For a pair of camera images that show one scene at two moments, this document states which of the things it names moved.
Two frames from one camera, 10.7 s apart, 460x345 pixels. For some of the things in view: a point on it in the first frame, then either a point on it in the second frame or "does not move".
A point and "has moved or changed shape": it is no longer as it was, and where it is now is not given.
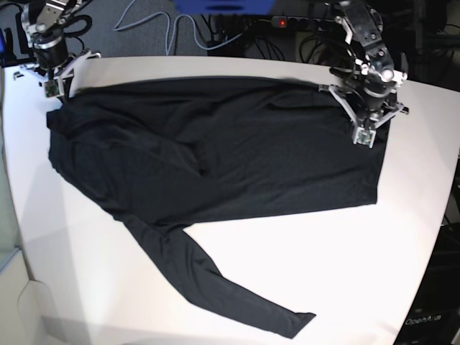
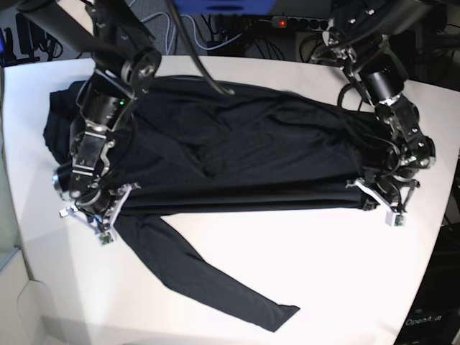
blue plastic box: (224, 7) does not move
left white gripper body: (362, 134) -> (394, 218)
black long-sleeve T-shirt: (166, 155) has moved or changed shape
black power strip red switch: (291, 21) does not move
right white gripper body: (54, 82) -> (107, 234)
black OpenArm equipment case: (433, 318) does not move
